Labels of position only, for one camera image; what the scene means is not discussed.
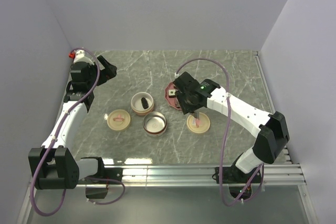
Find black spiky food piece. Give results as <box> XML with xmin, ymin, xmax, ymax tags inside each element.
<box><xmin>141</xmin><ymin>97</ymin><xmax>149</xmax><ymax>110</ymax></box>

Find metal tongs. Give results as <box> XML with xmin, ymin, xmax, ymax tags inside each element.
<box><xmin>191</xmin><ymin>111</ymin><xmax>200</xmax><ymax>119</ymax></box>

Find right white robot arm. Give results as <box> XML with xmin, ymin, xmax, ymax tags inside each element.
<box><xmin>173</xmin><ymin>72</ymin><xmax>289</xmax><ymax>184</ymax></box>

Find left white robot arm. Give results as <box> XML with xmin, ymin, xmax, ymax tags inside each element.
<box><xmin>28</xmin><ymin>54</ymin><xmax>117</xmax><ymax>190</ymax></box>

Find cream lunch box container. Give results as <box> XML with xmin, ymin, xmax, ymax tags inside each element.
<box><xmin>131</xmin><ymin>92</ymin><xmax>154</xmax><ymax>116</ymax></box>

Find steel lunch box container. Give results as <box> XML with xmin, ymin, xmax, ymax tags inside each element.
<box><xmin>142</xmin><ymin>111</ymin><xmax>167</xmax><ymax>137</ymax></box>

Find pink polka dot plate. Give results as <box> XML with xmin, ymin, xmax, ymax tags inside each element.
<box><xmin>164</xmin><ymin>82</ymin><xmax>182</xmax><ymax>111</ymax></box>

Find right cream lid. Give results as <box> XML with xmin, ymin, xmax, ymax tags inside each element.
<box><xmin>186</xmin><ymin>112</ymin><xmax>211</xmax><ymax>134</ymax></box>

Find cream lid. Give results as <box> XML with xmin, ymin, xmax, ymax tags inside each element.
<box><xmin>107</xmin><ymin>109</ymin><xmax>131</xmax><ymax>132</ymax></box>
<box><xmin>186</xmin><ymin>112</ymin><xmax>211</xmax><ymax>134</ymax></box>

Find left cream lid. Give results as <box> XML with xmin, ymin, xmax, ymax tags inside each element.
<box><xmin>107</xmin><ymin>109</ymin><xmax>131</xmax><ymax>132</ymax></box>

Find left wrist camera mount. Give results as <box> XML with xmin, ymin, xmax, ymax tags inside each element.
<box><xmin>69</xmin><ymin>50</ymin><xmax>94</xmax><ymax>65</ymax></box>

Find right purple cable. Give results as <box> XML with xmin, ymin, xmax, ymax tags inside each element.
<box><xmin>175</xmin><ymin>58</ymin><xmax>265</xmax><ymax>206</ymax></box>

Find purple cable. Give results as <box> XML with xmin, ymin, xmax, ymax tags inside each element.
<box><xmin>175</xmin><ymin>58</ymin><xmax>265</xmax><ymax>206</ymax></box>
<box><xmin>29</xmin><ymin>48</ymin><xmax>126</xmax><ymax>217</ymax></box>

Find aluminium rail frame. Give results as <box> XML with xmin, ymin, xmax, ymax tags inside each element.
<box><xmin>18</xmin><ymin>50</ymin><xmax>318</xmax><ymax>223</ymax></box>

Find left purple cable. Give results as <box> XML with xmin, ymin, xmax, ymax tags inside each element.
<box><xmin>29</xmin><ymin>48</ymin><xmax>126</xmax><ymax>217</ymax></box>

